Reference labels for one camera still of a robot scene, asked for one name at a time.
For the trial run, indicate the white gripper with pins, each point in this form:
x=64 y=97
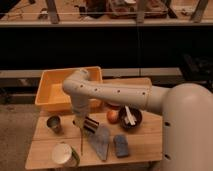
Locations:
x=79 y=118

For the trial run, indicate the black striped eraser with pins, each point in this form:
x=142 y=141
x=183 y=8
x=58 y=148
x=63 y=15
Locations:
x=90 y=125

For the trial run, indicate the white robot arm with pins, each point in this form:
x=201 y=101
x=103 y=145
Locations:
x=187 y=111

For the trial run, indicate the small metal cup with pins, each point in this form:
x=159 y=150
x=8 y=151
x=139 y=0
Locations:
x=54 y=123

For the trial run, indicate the orange fruit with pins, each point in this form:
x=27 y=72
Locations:
x=112 y=116

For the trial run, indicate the grey triangular cloth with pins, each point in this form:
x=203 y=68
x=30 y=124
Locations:
x=99 y=141

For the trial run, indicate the yellow plastic bin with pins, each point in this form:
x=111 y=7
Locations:
x=50 y=96

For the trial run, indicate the red plate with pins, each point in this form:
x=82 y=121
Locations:
x=113 y=106

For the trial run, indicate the blue sponge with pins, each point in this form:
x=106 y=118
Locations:
x=121 y=146

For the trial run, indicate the dark brown bowl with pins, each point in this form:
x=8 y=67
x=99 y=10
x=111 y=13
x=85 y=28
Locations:
x=124 y=122

